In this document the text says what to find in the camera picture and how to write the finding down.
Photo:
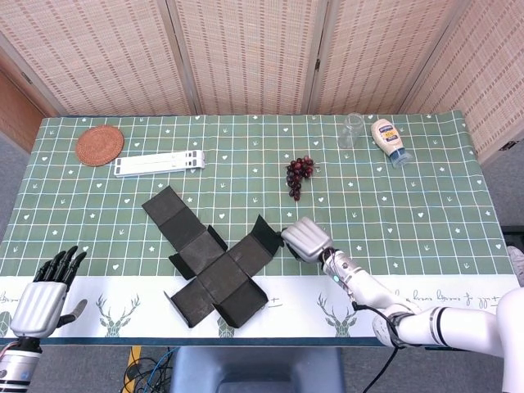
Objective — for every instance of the round woven rattan coaster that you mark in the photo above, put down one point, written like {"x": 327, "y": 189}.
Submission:
{"x": 99, "y": 146}

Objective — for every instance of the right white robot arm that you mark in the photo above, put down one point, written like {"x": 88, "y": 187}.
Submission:
{"x": 450, "y": 323}

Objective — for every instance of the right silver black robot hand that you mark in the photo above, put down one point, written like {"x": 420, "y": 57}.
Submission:
{"x": 307, "y": 241}

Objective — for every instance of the green checked deer tablecloth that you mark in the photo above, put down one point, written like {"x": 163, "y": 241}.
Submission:
{"x": 409, "y": 213}

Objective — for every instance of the grey pink fabric item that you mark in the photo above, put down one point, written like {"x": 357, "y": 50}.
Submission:
{"x": 517, "y": 262}

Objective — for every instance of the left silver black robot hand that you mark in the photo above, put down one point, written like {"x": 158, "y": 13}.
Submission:
{"x": 39, "y": 309}

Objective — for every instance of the bunch of dark red grapes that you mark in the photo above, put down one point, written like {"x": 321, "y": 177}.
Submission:
{"x": 296, "y": 172}

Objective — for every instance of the black cardboard box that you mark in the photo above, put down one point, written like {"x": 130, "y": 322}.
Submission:
{"x": 221, "y": 274}

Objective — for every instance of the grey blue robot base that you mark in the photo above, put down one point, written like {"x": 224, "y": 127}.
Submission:
{"x": 258, "y": 368}

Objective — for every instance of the white folding stand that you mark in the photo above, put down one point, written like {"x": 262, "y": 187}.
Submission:
{"x": 159, "y": 163}

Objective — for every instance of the mayonnaise squeeze bottle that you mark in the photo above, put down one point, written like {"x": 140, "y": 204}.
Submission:
{"x": 387, "y": 137}

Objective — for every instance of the brown wooden panel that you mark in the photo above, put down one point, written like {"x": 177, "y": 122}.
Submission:
{"x": 16, "y": 114}

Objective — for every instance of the woven bamboo folding screen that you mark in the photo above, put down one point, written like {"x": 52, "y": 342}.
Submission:
{"x": 245, "y": 53}

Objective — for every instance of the clear plastic cup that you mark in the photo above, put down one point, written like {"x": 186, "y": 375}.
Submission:
{"x": 350, "y": 133}

